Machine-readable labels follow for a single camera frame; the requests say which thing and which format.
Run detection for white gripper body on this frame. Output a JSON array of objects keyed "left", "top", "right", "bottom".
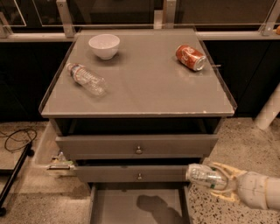
[{"left": 237, "top": 171, "right": 268, "bottom": 209}]

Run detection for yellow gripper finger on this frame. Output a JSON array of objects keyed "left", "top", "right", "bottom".
[
  {"left": 209, "top": 162, "right": 248, "bottom": 182},
  {"left": 210, "top": 189, "right": 240, "bottom": 203}
]

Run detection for green silver 7up can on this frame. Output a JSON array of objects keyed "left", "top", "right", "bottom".
[{"left": 185, "top": 164, "right": 228, "bottom": 190}]

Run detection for grey top drawer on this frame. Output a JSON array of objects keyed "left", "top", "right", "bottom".
[{"left": 56, "top": 134, "right": 218, "bottom": 160}]

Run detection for grey drawer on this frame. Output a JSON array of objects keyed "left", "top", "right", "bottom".
[
  {"left": 74, "top": 165, "right": 189, "bottom": 183},
  {"left": 56, "top": 134, "right": 218, "bottom": 160},
  {"left": 87, "top": 183, "right": 193, "bottom": 224}
]

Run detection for grey bottom drawer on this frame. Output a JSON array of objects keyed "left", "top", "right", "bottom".
[{"left": 87, "top": 183, "right": 193, "bottom": 224}]

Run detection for grey drawer cabinet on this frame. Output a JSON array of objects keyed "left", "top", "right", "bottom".
[{"left": 38, "top": 27, "right": 238, "bottom": 224}]

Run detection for grey middle drawer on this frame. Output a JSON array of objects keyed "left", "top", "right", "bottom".
[{"left": 74, "top": 165, "right": 189, "bottom": 183}]

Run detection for red cola can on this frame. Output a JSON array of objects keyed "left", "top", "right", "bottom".
[{"left": 176, "top": 45, "right": 207, "bottom": 72}]

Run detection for white pole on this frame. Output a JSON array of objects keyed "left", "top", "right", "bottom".
[{"left": 255, "top": 83, "right": 280, "bottom": 130}]

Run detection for clear plastic water bottle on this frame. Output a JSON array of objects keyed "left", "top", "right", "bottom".
[{"left": 66, "top": 63, "right": 107, "bottom": 96}]

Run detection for white ceramic bowl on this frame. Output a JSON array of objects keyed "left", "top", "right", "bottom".
[{"left": 88, "top": 34, "right": 120, "bottom": 60}]

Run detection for clear plastic storage bin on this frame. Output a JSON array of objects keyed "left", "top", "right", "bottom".
[{"left": 34, "top": 123, "right": 75, "bottom": 177}]

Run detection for black stand base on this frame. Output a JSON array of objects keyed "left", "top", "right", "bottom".
[{"left": 0, "top": 143, "right": 35, "bottom": 217}]

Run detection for metal railing frame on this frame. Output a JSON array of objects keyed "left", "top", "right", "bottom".
[{"left": 0, "top": 0, "right": 280, "bottom": 41}]

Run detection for black floor cable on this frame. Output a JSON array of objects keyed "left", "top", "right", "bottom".
[{"left": 0, "top": 128, "right": 39, "bottom": 153}]

